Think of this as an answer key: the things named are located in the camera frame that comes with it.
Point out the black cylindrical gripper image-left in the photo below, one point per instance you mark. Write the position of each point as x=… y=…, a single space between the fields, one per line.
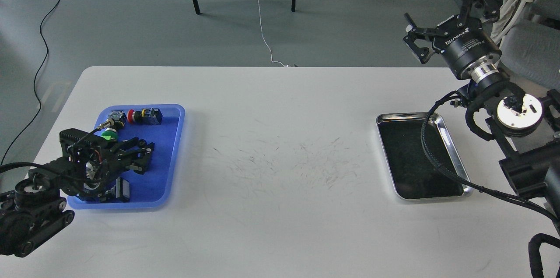
x=90 y=164

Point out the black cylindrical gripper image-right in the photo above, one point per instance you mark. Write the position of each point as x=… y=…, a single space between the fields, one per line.
x=469 y=48

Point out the blue plastic tray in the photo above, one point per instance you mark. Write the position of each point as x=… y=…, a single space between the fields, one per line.
x=151 y=189

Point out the silver metal tray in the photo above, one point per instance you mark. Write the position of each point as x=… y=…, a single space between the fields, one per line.
x=413 y=177

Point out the red emergency push button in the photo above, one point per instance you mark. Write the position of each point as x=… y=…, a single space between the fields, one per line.
x=145 y=116

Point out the grey office chair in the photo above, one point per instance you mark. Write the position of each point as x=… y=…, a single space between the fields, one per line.
x=531 y=47

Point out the green push button switch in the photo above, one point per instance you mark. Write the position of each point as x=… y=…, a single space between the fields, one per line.
x=115 y=121

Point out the black square switch block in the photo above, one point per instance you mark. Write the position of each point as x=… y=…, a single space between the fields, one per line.
x=120 y=191

